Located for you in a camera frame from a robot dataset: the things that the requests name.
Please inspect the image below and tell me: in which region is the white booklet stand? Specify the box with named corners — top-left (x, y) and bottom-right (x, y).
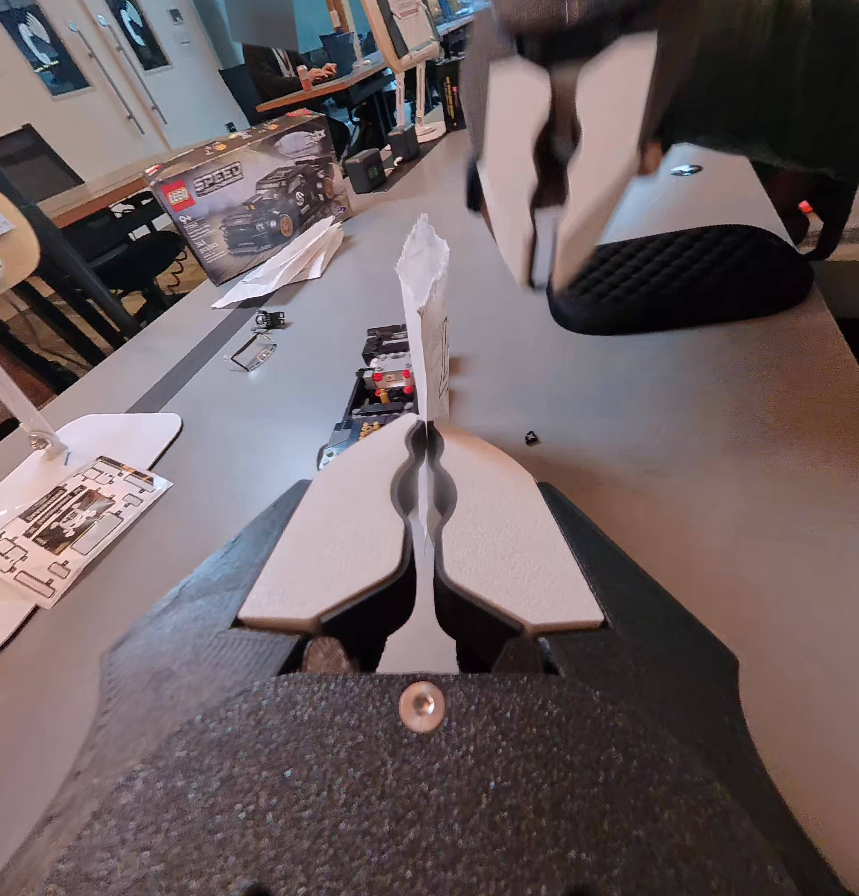
top-left (371, 0), bottom-right (454, 144)

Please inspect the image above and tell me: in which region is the wooden stand board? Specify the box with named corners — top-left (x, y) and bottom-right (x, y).
top-left (0, 174), bottom-right (42, 310)

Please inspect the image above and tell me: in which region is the printed white paper bag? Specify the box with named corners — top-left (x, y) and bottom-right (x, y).
top-left (394, 212), bottom-right (456, 676)

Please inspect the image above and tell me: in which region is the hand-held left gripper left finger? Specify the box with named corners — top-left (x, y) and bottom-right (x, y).
top-left (238, 416), bottom-right (430, 659)

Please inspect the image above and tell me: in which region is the white stand rod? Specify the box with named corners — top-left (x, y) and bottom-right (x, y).
top-left (0, 342), bottom-right (69, 466)

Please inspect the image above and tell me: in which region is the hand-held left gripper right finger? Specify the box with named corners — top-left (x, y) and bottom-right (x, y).
top-left (424, 413), bottom-right (607, 659)

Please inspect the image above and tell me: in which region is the crumpled white paper bag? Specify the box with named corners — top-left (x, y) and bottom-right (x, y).
top-left (211, 213), bottom-right (351, 310)

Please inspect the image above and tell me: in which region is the lego sticker sheet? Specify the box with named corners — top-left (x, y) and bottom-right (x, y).
top-left (0, 454), bottom-right (173, 611)

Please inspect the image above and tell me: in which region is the clear lego windshield piece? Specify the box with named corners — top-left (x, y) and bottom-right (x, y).
top-left (228, 332), bottom-right (281, 373)

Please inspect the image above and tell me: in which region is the lego set box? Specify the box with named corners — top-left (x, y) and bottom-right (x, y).
top-left (148, 111), bottom-right (355, 287)

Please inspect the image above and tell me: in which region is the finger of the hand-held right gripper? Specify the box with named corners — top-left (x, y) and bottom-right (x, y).
top-left (546, 28), bottom-right (664, 295)
top-left (476, 54), bottom-right (558, 291)

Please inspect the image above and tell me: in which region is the lego car model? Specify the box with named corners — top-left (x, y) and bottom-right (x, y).
top-left (314, 324), bottom-right (433, 473)

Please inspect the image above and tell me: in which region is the black office chair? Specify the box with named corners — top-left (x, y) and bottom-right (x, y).
top-left (0, 124), bottom-right (188, 354)

